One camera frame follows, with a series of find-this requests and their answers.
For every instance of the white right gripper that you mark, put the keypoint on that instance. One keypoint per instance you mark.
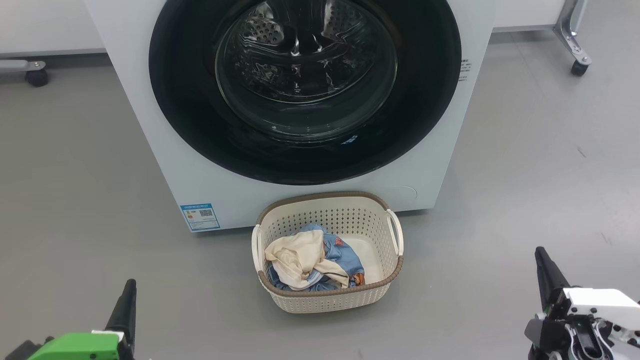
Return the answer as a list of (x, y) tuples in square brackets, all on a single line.
[(600, 305)]

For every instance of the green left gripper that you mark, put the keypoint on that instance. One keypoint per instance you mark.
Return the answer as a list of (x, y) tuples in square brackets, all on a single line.
[(80, 347)]

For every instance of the cream garment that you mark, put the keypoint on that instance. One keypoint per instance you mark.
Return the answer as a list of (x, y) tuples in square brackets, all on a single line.
[(295, 257)]

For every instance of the blue printed garment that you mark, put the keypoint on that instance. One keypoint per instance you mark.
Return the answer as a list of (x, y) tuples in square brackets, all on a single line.
[(345, 257)]

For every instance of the black washer door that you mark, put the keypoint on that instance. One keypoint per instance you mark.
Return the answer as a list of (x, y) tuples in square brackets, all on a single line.
[(190, 100)]

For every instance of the white front-load washing machine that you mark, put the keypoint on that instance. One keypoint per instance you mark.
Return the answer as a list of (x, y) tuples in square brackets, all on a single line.
[(150, 165)]

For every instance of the blue energy label sticker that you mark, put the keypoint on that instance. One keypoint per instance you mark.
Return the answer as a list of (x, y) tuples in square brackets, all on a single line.
[(200, 217)]

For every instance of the cream perforated laundry basket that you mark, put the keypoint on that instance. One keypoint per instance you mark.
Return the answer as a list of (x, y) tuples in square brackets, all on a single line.
[(325, 300)]

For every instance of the grey partition leg with caster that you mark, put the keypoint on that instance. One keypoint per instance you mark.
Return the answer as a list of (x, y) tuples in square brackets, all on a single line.
[(570, 35), (22, 66)]

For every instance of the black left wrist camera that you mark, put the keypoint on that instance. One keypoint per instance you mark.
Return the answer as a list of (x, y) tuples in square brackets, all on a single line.
[(20, 352)]

